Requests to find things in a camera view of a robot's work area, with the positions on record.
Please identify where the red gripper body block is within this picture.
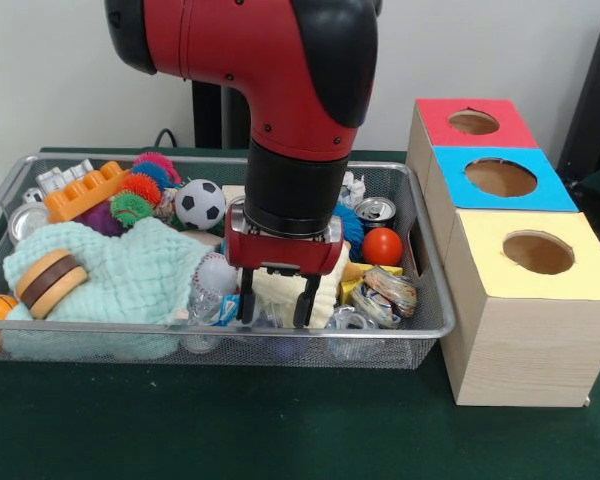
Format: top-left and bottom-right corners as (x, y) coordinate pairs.
(223, 197), (346, 276)

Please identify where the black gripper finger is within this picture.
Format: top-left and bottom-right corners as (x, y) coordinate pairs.
(235, 267), (256, 324)
(292, 273), (324, 330)

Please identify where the cream yellow cloth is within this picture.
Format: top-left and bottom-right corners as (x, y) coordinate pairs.
(252, 252), (352, 330)

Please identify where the shallow mesh bin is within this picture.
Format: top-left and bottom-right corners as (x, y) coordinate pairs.
(0, 152), (457, 370)

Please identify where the wooden box with three holes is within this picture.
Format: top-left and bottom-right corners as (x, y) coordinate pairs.
(406, 98), (600, 409)

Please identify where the white baseball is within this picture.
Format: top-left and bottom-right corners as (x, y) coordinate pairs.
(193, 252), (239, 296)

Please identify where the blue spiky ball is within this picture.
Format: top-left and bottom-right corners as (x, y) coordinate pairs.
(332, 202), (365, 246)

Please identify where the crushed colourful can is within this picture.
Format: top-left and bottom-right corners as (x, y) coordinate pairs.
(350, 264), (418, 329)

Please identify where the small soccer ball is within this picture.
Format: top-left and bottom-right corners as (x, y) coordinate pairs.
(174, 178), (227, 231)

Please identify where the red ball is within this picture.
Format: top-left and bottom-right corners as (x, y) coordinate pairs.
(362, 227), (404, 266)

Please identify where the silver drink can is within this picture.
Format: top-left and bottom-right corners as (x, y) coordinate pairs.
(354, 195), (398, 231)

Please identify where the mint green cloth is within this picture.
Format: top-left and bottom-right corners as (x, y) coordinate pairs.
(2, 215), (216, 361)

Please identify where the dark green table cloth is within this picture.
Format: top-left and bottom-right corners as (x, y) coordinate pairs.
(0, 145), (600, 480)

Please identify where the orange toy brick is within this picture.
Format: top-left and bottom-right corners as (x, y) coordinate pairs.
(43, 160), (131, 225)

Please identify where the toy hamburger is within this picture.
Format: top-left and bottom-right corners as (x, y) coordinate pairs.
(14, 248), (89, 320)

